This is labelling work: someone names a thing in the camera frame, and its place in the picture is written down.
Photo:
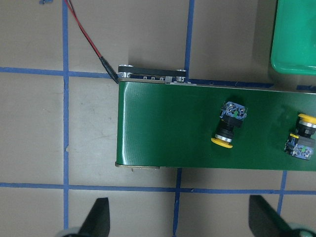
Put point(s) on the blue tape scrap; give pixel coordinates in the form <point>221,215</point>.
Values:
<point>45,1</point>

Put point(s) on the green conveyor belt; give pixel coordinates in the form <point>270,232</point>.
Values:
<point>166,120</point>

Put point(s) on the yellow mushroom push button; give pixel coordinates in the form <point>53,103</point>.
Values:
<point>300,143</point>

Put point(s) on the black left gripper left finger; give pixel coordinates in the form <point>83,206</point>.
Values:
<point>97,222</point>

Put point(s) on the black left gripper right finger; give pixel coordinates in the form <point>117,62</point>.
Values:
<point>264,221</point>

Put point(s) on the yellow button sideways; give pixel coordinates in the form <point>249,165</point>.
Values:
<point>231,115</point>

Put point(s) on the green plastic tray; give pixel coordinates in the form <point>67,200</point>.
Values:
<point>294,41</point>

